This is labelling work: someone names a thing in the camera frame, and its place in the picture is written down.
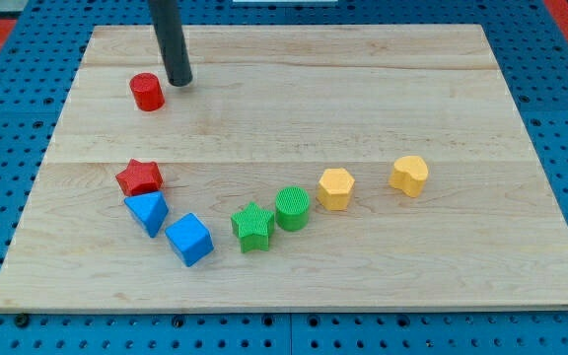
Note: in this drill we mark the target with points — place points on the red cylinder block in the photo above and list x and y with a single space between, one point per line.
147 92

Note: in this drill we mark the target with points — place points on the green star block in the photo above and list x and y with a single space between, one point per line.
253 227

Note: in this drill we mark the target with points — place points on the red star block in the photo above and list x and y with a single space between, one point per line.
139 178

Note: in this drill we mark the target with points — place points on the wooden board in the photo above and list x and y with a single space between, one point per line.
271 107

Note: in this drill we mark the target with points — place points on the green cylinder block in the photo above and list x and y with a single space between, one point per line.
292 204

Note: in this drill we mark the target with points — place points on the yellow hexagon block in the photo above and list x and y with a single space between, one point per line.
335 188

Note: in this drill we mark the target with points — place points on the blue cube block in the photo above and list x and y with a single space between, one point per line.
189 239

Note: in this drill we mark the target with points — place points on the yellow heart block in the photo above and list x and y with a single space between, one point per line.
409 174

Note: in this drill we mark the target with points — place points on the blue triangle block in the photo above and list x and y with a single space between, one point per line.
149 210

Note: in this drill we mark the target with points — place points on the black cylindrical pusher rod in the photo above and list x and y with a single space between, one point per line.
166 21

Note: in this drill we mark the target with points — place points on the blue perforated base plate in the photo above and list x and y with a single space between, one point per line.
37 67

